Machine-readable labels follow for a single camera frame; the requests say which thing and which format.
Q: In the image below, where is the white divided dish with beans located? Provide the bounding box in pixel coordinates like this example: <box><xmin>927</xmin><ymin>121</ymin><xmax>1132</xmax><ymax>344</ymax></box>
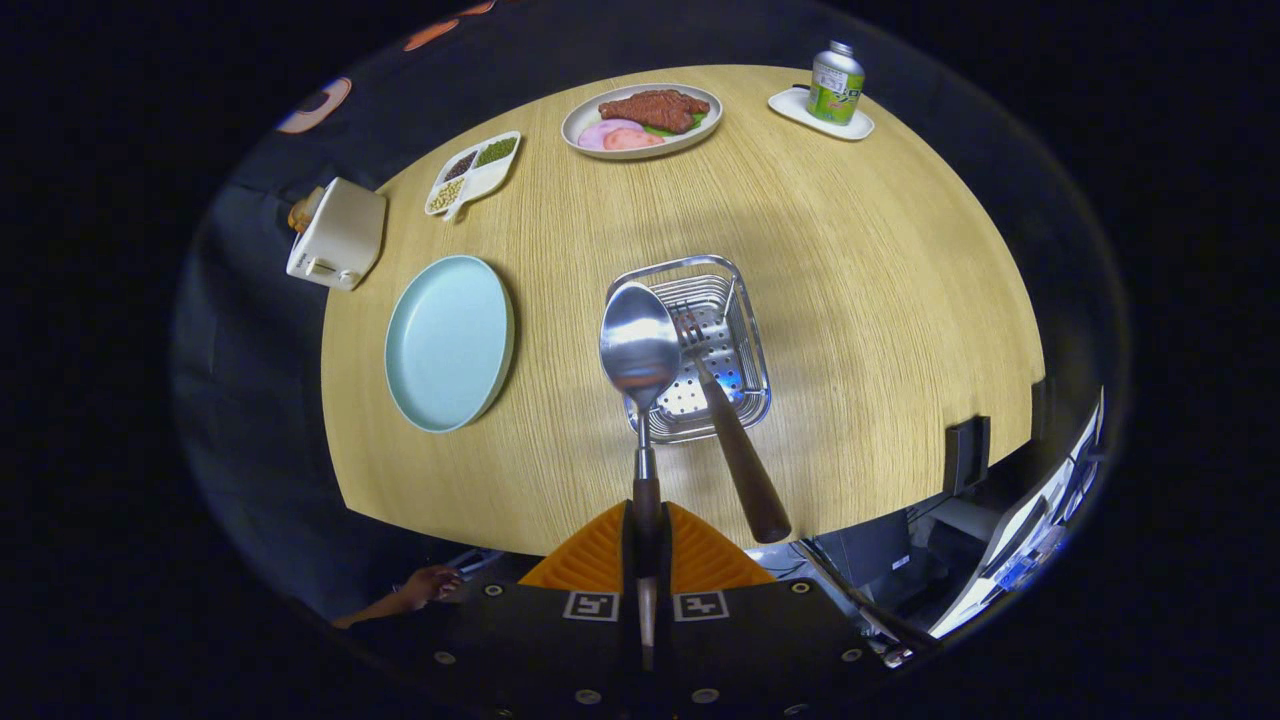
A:
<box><xmin>425</xmin><ymin>130</ymin><xmax>523</xmax><ymax>223</ymax></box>

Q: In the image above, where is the light blue round plate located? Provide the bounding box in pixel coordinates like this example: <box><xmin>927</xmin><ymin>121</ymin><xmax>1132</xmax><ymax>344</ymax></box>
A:
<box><xmin>384</xmin><ymin>255</ymin><xmax>516</xmax><ymax>434</ymax></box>

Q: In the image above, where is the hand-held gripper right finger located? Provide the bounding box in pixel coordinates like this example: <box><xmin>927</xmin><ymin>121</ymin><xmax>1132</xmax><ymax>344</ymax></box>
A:
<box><xmin>655</xmin><ymin>500</ymin><xmax>871</xmax><ymax>719</ymax></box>

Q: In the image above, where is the wooden handled metal spoon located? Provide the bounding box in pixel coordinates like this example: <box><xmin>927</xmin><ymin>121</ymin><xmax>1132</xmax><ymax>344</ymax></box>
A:
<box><xmin>598</xmin><ymin>282</ymin><xmax>684</xmax><ymax>673</ymax></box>

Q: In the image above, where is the brown steak piece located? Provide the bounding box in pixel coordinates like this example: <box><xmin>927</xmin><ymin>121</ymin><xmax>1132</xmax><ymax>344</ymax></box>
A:
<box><xmin>598</xmin><ymin>89</ymin><xmax>711</xmax><ymax>135</ymax></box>

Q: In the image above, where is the green labelled metal bottle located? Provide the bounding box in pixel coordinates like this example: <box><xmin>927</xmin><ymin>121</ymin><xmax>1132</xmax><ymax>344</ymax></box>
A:
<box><xmin>806</xmin><ymin>40</ymin><xmax>867</xmax><ymax>127</ymax></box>

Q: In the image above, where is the dark rod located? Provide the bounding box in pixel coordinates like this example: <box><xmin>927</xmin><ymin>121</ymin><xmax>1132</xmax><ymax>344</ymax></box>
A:
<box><xmin>795</xmin><ymin>540</ymin><xmax>941</xmax><ymax>669</ymax></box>

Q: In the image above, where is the white oval food plate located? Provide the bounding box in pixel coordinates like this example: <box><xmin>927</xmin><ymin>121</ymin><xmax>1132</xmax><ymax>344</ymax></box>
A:
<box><xmin>561</xmin><ymin>83</ymin><xmax>724</xmax><ymax>161</ymax></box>

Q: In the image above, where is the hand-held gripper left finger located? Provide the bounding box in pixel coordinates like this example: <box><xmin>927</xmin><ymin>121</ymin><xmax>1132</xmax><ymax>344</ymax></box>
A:
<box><xmin>425</xmin><ymin>500</ymin><xmax>643</xmax><ymax>719</ymax></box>

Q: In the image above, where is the wooden handled metal fork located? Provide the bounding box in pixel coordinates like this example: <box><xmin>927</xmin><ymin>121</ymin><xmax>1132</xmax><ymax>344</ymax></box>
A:
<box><xmin>672</xmin><ymin>308</ymin><xmax>794</xmax><ymax>546</ymax></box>

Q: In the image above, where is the dark box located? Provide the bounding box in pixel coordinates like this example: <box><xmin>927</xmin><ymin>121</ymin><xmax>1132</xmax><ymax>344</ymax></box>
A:
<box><xmin>815</xmin><ymin>508</ymin><xmax>946</xmax><ymax>611</ymax></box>

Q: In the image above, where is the toasted bread slice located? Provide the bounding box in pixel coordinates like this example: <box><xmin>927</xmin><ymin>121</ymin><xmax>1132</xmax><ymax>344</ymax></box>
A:
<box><xmin>288</xmin><ymin>185</ymin><xmax>326</xmax><ymax>234</ymax></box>

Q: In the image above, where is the pale pink ham slice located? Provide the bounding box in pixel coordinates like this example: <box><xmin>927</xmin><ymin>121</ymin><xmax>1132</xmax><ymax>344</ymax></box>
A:
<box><xmin>578</xmin><ymin>118</ymin><xmax>646</xmax><ymax>151</ymax></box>

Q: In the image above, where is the small white tray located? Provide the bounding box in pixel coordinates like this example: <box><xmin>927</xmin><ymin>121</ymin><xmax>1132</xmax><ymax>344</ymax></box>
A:
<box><xmin>767</xmin><ymin>86</ymin><xmax>876</xmax><ymax>142</ymax></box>

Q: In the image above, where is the green lettuce leaf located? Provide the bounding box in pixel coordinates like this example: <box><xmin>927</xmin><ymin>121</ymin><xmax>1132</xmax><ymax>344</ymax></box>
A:
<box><xmin>645</xmin><ymin>112</ymin><xmax>721</xmax><ymax>138</ymax></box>

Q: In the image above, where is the computer monitor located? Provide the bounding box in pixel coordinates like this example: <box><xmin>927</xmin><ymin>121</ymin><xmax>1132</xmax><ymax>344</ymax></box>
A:
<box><xmin>928</xmin><ymin>390</ymin><xmax>1106</xmax><ymax>641</ymax></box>

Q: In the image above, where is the white toaster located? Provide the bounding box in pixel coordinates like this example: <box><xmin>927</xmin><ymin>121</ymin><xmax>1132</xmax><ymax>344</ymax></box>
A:
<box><xmin>286</xmin><ymin>177</ymin><xmax>388</xmax><ymax>293</ymax></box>

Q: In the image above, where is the perforated metal basket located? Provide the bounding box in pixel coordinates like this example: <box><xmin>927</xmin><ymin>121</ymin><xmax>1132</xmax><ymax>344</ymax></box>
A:
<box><xmin>605</xmin><ymin>254</ymin><xmax>773</xmax><ymax>445</ymax></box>

